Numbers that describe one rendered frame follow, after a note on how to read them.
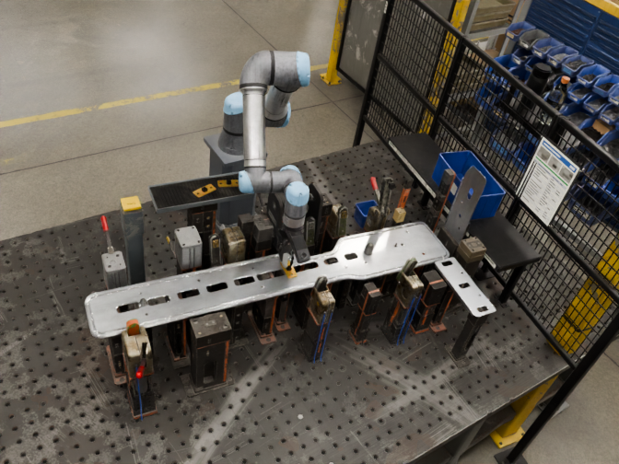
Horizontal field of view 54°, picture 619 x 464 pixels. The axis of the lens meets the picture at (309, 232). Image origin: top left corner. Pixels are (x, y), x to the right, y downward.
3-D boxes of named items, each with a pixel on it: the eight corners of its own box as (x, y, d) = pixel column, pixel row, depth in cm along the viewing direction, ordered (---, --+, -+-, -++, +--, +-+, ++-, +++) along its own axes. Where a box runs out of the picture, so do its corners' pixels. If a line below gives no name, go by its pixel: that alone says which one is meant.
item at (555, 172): (547, 229, 238) (582, 168, 217) (512, 193, 252) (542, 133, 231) (551, 228, 238) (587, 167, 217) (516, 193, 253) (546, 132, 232)
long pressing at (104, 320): (94, 348, 188) (93, 344, 187) (82, 295, 202) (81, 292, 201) (452, 258, 241) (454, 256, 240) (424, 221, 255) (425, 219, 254)
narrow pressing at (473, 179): (458, 245, 246) (486, 179, 223) (443, 226, 253) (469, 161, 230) (460, 245, 246) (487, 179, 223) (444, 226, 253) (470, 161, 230)
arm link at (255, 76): (238, 44, 199) (241, 192, 199) (270, 46, 201) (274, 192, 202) (234, 54, 210) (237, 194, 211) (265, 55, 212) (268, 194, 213)
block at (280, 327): (278, 332, 238) (286, 284, 219) (266, 307, 246) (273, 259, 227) (290, 329, 240) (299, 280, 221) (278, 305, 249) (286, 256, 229)
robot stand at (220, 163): (201, 206, 285) (203, 136, 258) (239, 195, 295) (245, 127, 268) (220, 234, 274) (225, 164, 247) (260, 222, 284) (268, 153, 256)
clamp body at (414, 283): (388, 350, 240) (410, 293, 216) (374, 327, 247) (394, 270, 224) (407, 343, 243) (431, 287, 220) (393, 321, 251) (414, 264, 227)
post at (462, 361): (458, 368, 238) (483, 323, 218) (443, 346, 245) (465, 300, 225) (471, 364, 240) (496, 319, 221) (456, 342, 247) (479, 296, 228)
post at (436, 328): (434, 333, 249) (455, 287, 229) (420, 313, 256) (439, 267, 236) (446, 330, 251) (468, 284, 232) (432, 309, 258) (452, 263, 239)
